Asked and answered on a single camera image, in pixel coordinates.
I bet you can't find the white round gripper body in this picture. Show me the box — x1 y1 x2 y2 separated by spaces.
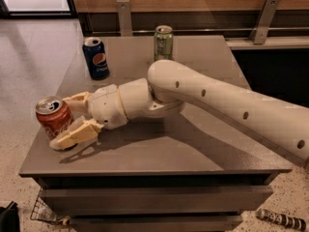
88 84 127 130

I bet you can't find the red Coca-Cola can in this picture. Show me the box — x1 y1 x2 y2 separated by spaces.
36 96 74 140

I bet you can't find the green soda can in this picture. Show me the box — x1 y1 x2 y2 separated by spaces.
154 25 173 61

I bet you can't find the wire basket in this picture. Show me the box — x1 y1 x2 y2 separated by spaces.
30 189 70 226

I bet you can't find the black and white patterned stick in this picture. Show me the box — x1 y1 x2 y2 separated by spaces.
256 208 308 232

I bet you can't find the left metal wall bracket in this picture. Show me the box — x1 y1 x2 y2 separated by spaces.
117 0 133 37

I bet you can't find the black bag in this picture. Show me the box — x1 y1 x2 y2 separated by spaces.
0 201 20 232

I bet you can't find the right metal wall bracket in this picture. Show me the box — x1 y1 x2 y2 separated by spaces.
249 0 281 44

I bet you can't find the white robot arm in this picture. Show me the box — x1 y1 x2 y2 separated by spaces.
49 60 309 167

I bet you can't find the metal wall rail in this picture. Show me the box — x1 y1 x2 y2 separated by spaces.
89 26 309 38

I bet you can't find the blue Pepsi can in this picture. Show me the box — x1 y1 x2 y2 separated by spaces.
82 37 109 80

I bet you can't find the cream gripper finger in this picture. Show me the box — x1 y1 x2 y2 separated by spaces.
49 116 103 150
63 92 91 113

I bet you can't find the metal wall bracket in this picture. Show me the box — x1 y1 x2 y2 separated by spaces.
249 0 281 44
117 0 133 37

